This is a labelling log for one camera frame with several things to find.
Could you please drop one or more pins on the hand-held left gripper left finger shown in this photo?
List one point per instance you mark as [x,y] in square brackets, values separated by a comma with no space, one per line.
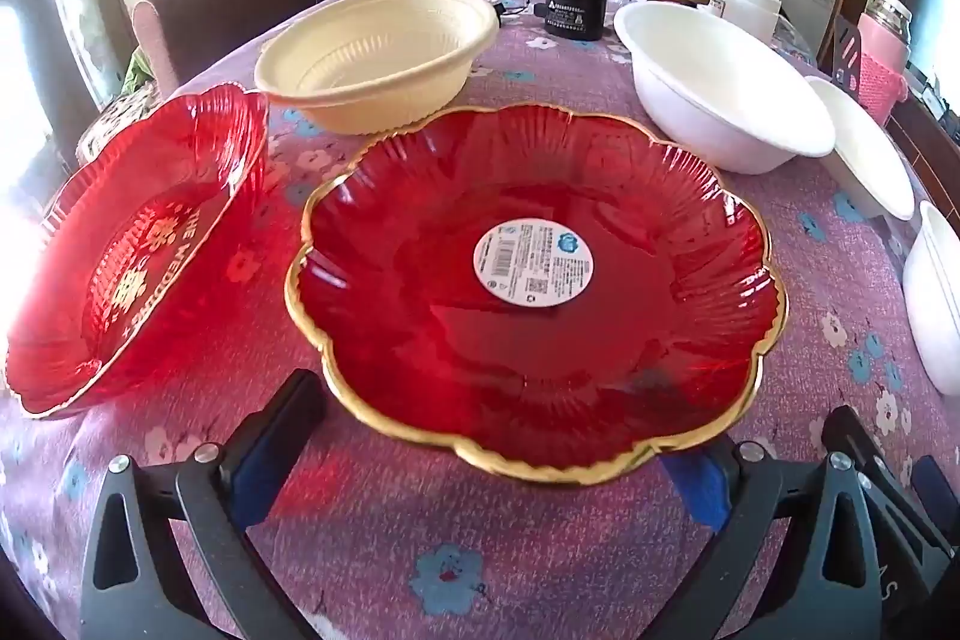
[259,467]

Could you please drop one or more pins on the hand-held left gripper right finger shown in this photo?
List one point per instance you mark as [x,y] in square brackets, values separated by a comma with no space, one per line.
[701,488]

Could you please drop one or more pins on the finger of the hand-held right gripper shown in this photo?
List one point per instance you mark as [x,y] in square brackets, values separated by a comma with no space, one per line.
[855,437]
[937,486]

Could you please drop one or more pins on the white bowl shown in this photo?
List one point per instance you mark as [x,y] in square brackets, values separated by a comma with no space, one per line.
[934,310]
[870,160]
[712,123]

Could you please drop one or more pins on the red plate with white sticker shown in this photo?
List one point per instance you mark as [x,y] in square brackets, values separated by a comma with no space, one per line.
[450,347]

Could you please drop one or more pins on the red plate with gold lettering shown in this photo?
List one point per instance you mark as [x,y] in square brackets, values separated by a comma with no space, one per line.
[75,287]

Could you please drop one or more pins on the cream ribbed plastic bowl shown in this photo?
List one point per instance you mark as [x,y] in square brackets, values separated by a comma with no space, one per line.
[360,104]

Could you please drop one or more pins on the brick pattern cabinet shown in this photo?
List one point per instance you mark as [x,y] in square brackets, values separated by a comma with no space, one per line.
[930,123]

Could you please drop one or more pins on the pink thermos bottle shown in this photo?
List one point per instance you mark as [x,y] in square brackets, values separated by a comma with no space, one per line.
[881,70]

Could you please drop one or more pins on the brown patterned blanket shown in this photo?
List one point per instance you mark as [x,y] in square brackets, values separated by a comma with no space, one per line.
[112,123]

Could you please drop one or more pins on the black phone stand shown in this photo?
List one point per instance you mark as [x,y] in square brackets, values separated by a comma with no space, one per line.
[846,55]

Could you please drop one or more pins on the green cloth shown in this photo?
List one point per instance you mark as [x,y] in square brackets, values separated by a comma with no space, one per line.
[139,74]

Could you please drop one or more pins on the brown armchair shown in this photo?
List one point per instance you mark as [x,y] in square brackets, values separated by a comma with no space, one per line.
[225,10]

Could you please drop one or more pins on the glass panel door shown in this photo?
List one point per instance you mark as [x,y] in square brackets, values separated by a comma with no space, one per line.
[75,10]

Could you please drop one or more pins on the black power adapter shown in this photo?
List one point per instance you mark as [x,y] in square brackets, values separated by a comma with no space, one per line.
[508,7]

